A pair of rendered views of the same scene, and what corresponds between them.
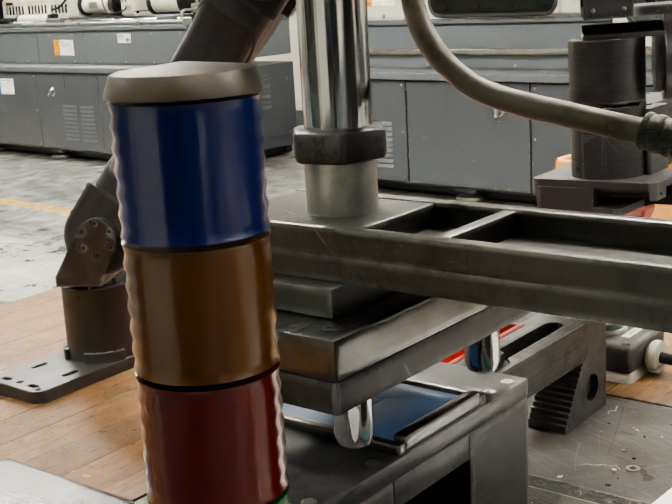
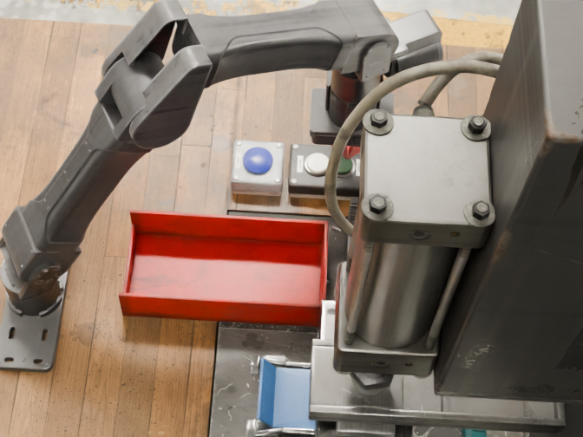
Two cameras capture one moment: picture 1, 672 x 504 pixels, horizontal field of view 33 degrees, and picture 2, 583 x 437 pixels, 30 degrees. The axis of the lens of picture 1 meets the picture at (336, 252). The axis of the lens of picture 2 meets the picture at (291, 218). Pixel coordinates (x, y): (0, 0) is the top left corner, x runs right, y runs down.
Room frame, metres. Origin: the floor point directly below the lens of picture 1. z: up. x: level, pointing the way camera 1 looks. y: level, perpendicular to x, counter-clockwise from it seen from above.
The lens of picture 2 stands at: (0.32, 0.33, 2.15)
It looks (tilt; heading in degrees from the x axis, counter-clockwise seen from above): 61 degrees down; 320
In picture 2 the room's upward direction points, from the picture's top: 4 degrees clockwise
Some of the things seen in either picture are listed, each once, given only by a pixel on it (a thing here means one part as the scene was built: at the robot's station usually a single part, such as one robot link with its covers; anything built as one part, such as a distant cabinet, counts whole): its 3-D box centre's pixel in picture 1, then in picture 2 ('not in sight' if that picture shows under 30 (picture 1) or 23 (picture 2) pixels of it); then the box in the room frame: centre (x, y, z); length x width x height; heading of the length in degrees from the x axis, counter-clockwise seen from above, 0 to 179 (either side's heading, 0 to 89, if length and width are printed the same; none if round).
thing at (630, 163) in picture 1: (608, 149); (353, 102); (0.86, -0.21, 1.07); 0.10 x 0.07 x 0.07; 51
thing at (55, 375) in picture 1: (101, 318); (31, 283); (0.94, 0.21, 0.94); 0.20 x 0.07 x 0.08; 141
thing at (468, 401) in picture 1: (439, 436); not in sight; (0.55, -0.05, 0.98); 0.07 x 0.01 x 0.03; 141
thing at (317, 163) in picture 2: not in sight; (317, 166); (0.88, -0.19, 0.93); 0.03 x 0.03 x 0.02
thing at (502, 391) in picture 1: (354, 427); not in sight; (0.57, 0.00, 0.98); 0.20 x 0.10 x 0.01; 141
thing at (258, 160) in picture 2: not in sight; (258, 162); (0.93, -0.13, 0.93); 0.04 x 0.04 x 0.02
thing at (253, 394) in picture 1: (213, 425); not in sight; (0.28, 0.04, 1.10); 0.04 x 0.04 x 0.03
